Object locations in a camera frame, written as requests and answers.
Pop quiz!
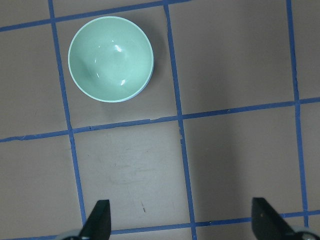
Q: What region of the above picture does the brown paper table cover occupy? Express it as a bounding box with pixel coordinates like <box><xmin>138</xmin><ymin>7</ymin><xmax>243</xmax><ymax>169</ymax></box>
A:
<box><xmin>0</xmin><ymin>0</ymin><xmax>320</xmax><ymax>240</ymax></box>

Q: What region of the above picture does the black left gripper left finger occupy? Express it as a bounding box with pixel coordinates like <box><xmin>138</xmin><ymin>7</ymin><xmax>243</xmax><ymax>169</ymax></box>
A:
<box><xmin>77</xmin><ymin>199</ymin><xmax>111</xmax><ymax>240</ymax></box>

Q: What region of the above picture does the blue bowl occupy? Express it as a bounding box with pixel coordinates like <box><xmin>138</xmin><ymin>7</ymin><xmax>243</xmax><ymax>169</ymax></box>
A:
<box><xmin>123</xmin><ymin>61</ymin><xmax>155</xmax><ymax>101</ymax></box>

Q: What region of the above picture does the green bowl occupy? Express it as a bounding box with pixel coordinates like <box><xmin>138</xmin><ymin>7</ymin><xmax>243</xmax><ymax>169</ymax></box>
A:
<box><xmin>67</xmin><ymin>16</ymin><xmax>155</xmax><ymax>103</ymax></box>

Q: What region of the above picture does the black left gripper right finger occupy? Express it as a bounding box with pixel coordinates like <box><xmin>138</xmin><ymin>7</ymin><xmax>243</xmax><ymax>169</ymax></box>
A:
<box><xmin>251</xmin><ymin>197</ymin><xmax>303</xmax><ymax>240</ymax></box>

